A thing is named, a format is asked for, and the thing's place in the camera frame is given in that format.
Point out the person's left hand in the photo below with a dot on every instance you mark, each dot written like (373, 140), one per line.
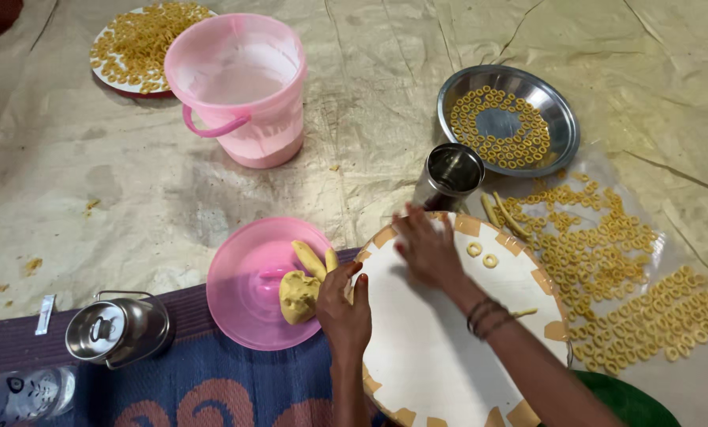
(343, 317)

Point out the person's right hand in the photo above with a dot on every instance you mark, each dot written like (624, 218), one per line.
(431, 255)

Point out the person's right fingers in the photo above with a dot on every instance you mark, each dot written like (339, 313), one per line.
(416, 228)

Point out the yellow dough lump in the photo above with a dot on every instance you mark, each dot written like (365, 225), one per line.
(297, 299)

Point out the steel tumbler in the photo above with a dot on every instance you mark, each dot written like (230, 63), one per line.
(443, 184)

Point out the short yellow dough strip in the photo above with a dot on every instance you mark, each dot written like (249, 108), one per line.
(489, 210)

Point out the short yellow dough roll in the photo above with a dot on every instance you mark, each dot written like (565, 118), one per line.
(331, 260)

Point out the long yellow dough strip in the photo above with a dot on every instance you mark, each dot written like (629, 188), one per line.
(511, 216)

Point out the thick yellow dough roll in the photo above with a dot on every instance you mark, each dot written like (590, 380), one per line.
(308, 259)

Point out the round white taped board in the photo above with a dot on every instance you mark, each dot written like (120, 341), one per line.
(425, 356)

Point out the small thin dough piece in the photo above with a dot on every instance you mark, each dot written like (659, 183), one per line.
(525, 312)

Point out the dough rings in steel bowl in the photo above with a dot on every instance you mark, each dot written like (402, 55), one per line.
(532, 148)

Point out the beige tarpaulin sheet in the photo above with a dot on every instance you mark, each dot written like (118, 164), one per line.
(389, 89)

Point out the pink plastic lid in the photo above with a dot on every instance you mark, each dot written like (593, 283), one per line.
(247, 284)

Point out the steel bowl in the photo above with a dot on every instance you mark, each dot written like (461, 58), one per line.
(559, 118)

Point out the spread of yellow dough rings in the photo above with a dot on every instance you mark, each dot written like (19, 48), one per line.
(597, 249)

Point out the pink plastic bucket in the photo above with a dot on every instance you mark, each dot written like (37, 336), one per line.
(259, 130)

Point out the clear plastic sheet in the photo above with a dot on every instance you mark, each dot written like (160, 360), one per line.
(656, 243)

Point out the blue purple woven mat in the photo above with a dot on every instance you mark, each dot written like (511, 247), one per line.
(223, 385)

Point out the green round thing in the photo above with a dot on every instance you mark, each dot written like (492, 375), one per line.
(633, 403)

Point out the steel lidded can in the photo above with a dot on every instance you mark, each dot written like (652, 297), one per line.
(122, 329)

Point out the heap of rings on plate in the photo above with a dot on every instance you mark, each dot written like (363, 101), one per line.
(140, 41)

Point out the round white plate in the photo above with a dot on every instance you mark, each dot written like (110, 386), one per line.
(108, 74)

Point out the small white sachet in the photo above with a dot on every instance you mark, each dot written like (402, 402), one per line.
(45, 314)

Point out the clear plastic bottle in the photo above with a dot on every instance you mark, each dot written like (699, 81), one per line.
(22, 394)

